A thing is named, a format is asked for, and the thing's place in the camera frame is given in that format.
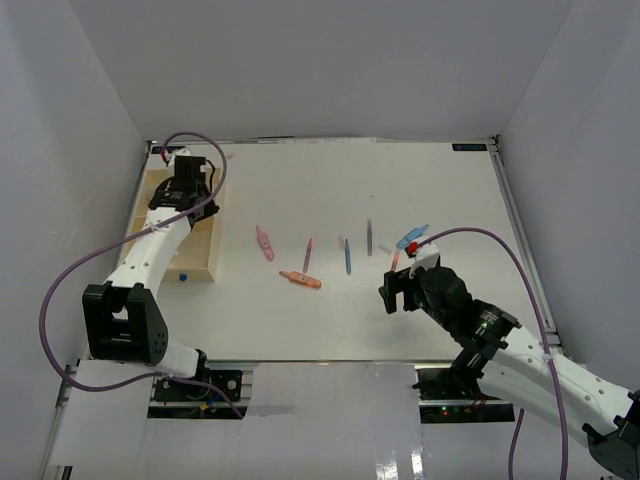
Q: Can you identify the blue highlighter pen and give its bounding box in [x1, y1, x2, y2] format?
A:
[396, 224, 429, 250]

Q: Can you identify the orange highlighter pen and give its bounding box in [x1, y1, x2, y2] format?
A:
[279, 270, 322, 289]

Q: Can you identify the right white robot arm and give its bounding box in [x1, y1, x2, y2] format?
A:
[379, 266, 639, 479]

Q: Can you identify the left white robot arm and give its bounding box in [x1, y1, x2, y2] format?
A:
[82, 155, 219, 399]

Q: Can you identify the orange brown marker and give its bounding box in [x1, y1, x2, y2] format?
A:
[390, 249, 401, 272]

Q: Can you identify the left corner label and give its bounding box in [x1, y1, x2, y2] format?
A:
[150, 145, 185, 155]

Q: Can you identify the corner label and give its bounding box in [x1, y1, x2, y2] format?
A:
[150, 145, 185, 155]
[452, 143, 487, 152]

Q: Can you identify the blue marker pen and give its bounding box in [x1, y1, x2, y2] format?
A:
[343, 238, 352, 275]

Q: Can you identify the cream compartment organizer tray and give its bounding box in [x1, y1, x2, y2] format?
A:
[126, 168, 225, 283]

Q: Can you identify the purple marker red tip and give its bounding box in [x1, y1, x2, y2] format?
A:
[303, 238, 313, 274]

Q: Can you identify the pink highlighter pen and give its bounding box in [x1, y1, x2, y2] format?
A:
[256, 226, 276, 262]

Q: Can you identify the right corner label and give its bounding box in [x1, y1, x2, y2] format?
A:
[452, 143, 487, 152]

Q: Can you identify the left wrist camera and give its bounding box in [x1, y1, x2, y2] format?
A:
[161, 146, 193, 168]

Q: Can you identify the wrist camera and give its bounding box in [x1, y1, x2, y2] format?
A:
[405, 242, 440, 279]
[161, 146, 193, 168]

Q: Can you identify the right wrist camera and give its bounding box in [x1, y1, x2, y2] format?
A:
[405, 242, 440, 279]

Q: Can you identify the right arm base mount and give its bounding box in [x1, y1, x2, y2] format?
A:
[412, 350, 516, 425]

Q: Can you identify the aluminium frame rail right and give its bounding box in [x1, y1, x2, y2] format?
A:
[487, 135, 558, 335]

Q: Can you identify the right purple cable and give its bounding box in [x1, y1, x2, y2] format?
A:
[414, 227, 569, 480]

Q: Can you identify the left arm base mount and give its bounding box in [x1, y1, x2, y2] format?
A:
[147, 361, 253, 420]

